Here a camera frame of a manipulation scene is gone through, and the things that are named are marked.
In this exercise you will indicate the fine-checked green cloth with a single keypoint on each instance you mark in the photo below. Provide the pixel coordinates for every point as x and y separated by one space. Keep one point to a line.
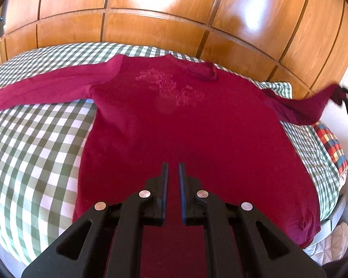
280 88

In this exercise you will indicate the multicolour checked cloth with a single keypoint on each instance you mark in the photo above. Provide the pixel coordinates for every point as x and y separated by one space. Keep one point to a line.
333 147

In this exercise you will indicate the dark red embroidered sweater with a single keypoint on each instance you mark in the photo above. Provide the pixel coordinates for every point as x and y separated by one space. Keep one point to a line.
191 127

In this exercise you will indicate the grey bed frame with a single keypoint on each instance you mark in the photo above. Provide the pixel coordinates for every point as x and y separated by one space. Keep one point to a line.
338 211

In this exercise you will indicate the white quilted cloth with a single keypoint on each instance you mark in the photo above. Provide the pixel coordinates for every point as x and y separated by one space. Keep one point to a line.
336 243

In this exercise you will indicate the green checked bed sheet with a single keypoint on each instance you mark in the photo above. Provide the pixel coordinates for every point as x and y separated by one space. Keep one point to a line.
32 150

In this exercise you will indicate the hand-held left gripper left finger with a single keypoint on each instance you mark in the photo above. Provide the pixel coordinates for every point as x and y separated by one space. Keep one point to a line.
165 197

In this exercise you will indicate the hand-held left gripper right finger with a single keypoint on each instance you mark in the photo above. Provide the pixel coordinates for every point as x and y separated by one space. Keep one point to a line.
182 197

